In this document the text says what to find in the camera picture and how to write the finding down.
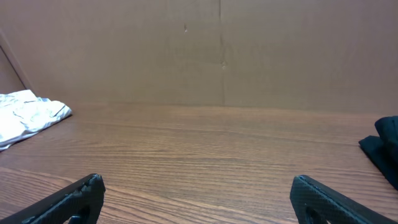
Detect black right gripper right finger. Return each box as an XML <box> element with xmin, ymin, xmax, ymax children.
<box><xmin>290</xmin><ymin>175</ymin><xmax>397</xmax><ymax>224</ymax></box>

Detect beige cotton shorts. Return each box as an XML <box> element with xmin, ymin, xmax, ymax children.
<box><xmin>1</xmin><ymin>90</ymin><xmax>72</xmax><ymax>151</ymax></box>

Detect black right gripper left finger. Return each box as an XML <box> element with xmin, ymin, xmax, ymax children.
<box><xmin>1</xmin><ymin>174</ymin><xmax>106</xmax><ymax>224</ymax></box>

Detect folded black garment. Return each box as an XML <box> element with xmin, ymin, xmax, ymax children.
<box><xmin>359</xmin><ymin>116</ymin><xmax>397</xmax><ymax>190</ymax></box>

